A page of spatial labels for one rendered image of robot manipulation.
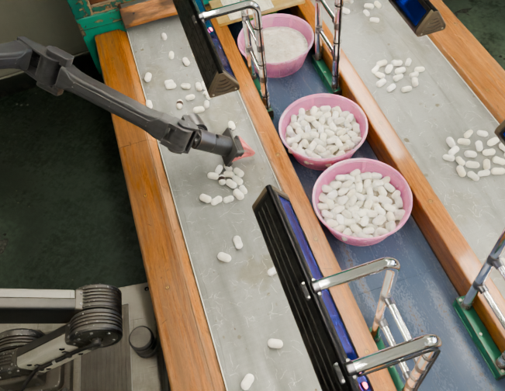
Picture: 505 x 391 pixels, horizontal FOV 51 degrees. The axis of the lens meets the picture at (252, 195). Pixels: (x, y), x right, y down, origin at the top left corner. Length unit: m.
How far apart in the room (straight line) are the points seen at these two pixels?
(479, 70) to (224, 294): 1.06
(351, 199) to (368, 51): 0.62
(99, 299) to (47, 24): 1.93
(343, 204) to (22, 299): 0.85
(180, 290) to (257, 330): 0.22
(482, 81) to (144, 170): 1.07
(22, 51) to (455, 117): 1.23
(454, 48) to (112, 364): 1.46
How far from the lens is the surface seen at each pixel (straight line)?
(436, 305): 1.44
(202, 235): 1.45
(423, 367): 1.04
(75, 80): 1.47
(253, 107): 1.68
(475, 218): 1.51
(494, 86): 1.81
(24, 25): 3.04
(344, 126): 1.67
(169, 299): 1.35
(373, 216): 1.47
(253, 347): 1.30
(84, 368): 1.68
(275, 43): 1.94
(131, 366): 1.63
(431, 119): 1.70
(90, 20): 2.09
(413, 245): 1.50
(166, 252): 1.42
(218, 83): 1.31
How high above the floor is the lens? 1.97
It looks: 55 degrees down
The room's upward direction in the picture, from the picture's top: 10 degrees counter-clockwise
